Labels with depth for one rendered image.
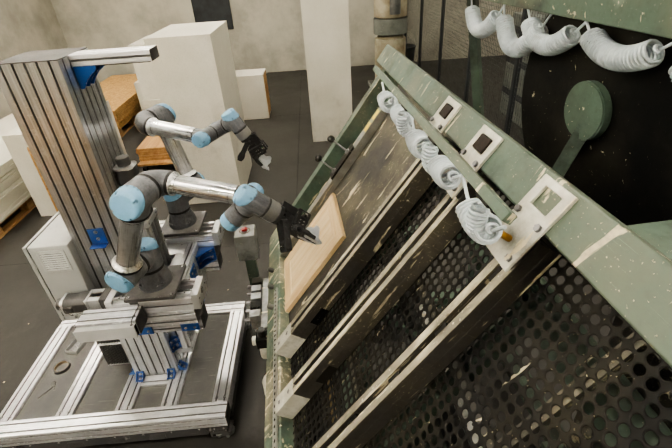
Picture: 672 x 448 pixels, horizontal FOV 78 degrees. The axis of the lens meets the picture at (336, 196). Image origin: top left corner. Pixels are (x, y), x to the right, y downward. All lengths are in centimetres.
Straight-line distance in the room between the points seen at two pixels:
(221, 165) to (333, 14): 236
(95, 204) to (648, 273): 199
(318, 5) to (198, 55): 191
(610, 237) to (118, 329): 188
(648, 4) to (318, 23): 459
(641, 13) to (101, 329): 219
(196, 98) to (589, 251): 390
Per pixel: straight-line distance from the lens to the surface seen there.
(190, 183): 164
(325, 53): 562
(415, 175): 136
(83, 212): 218
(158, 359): 275
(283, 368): 179
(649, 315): 74
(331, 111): 582
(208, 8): 1013
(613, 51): 134
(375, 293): 127
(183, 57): 425
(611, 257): 79
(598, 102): 143
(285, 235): 142
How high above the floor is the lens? 231
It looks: 30 degrees down
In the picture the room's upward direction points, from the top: 4 degrees counter-clockwise
